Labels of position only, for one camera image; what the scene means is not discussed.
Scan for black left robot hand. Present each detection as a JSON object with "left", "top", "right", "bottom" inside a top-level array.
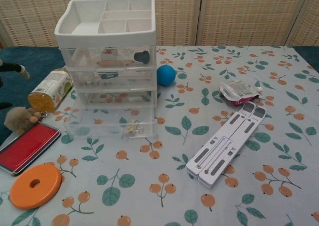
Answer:
[{"left": 0, "top": 59, "right": 30, "bottom": 80}]

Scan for brown plush keychain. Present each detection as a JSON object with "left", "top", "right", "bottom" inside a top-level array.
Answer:
[{"left": 4, "top": 106, "right": 49, "bottom": 134}]

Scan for clear plastic drawer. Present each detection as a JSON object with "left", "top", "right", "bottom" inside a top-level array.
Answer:
[
  {"left": 63, "top": 103, "right": 159, "bottom": 139},
  {"left": 69, "top": 69, "right": 158, "bottom": 92},
  {"left": 59, "top": 44, "right": 157, "bottom": 70}
]

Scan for white plastic drawer organizer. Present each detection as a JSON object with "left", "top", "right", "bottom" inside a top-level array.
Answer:
[{"left": 54, "top": 0, "right": 158, "bottom": 112}]

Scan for amber bottle with label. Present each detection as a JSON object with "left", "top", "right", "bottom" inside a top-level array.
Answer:
[{"left": 27, "top": 70, "right": 74, "bottom": 112}]

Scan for red ink pad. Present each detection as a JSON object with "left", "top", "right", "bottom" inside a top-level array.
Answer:
[{"left": 0, "top": 122, "right": 62, "bottom": 175}]

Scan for floral print card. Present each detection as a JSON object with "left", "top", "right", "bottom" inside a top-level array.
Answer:
[{"left": 101, "top": 48, "right": 118, "bottom": 57}]

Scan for wooden stick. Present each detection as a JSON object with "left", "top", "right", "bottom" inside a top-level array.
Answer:
[{"left": 98, "top": 59, "right": 135, "bottom": 67}]

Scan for orange disc with hole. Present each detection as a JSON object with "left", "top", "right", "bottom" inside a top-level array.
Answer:
[{"left": 9, "top": 164, "right": 62, "bottom": 210}]

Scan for grey rubber stopper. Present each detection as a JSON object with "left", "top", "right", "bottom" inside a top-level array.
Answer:
[{"left": 134, "top": 50, "right": 150, "bottom": 64}]

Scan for gold binder clips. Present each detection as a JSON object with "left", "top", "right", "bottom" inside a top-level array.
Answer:
[{"left": 126, "top": 120, "right": 146, "bottom": 137}]

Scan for blue ball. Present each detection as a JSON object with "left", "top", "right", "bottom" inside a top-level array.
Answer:
[{"left": 156, "top": 64, "right": 177, "bottom": 87}]

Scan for floral fruit print tablecloth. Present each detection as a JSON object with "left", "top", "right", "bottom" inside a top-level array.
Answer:
[{"left": 0, "top": 44, "right": 319, "bottom": 226}]

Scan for white folding laptop stand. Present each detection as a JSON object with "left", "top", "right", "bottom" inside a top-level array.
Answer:
[{"left": 185, "top": 102, "right": 267, "bottom": 188}]

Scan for white pink snack pouch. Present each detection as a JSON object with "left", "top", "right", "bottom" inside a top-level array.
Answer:
[{"left": 219, "top": 80, "right": 264, "bottom": 108}]

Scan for bamboo folding screen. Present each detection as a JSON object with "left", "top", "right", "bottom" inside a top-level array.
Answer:
[{"left": 0, "top": 0, "right": 319, "bottom": 49}]

